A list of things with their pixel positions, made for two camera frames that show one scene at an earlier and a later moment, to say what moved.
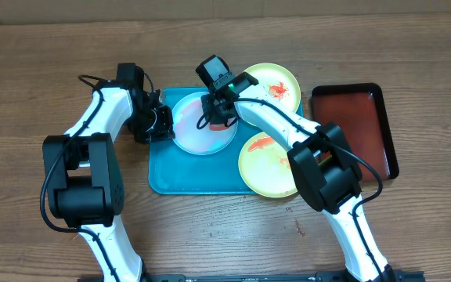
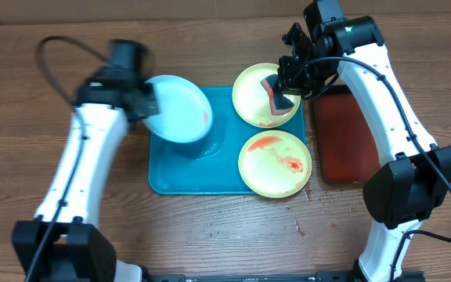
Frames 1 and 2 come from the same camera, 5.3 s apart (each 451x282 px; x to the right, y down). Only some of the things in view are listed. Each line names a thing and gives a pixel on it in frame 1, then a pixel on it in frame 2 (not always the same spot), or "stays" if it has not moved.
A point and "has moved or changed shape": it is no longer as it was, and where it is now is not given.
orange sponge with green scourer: (218, 127) to (279, 103)
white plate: (200, 141) has moved or changed shape
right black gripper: (215, 115) to (290, 83)
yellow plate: (265, 168) stays
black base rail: (397, 276) stays
